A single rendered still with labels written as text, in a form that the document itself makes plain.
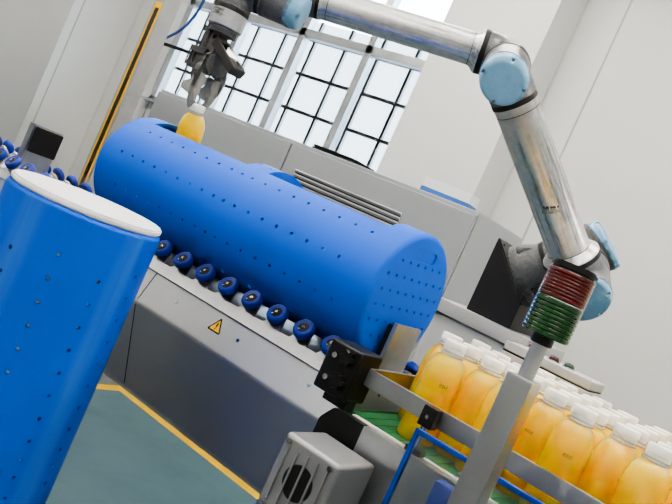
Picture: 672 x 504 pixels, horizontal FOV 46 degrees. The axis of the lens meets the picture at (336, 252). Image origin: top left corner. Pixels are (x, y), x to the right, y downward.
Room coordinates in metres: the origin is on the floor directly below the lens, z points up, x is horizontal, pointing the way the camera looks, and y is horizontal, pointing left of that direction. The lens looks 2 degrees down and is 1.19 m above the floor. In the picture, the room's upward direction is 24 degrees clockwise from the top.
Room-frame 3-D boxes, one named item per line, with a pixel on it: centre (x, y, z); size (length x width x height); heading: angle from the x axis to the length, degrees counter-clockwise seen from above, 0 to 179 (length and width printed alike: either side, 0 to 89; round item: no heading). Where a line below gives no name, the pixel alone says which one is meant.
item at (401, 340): (1.55, -0.18, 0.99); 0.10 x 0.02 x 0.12; 145
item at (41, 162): (2.31, 0.91, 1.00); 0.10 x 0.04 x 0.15; 145
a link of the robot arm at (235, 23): (2.01, 0.49, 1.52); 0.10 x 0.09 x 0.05; 145
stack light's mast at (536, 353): (1.04, -0.29, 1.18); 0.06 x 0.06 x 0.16
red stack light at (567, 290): (1.04, -0.29, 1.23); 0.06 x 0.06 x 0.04
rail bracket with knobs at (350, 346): (1.36, -0.11, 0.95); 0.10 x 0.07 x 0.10; 145
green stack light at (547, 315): (1.04, -0.29, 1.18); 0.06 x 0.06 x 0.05
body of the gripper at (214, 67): (2.01, 0.49, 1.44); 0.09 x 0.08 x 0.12; 55
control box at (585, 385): (1.67, -0.52, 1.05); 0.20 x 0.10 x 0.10; 55
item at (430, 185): (3.59, -0.36, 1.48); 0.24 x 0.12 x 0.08; 63
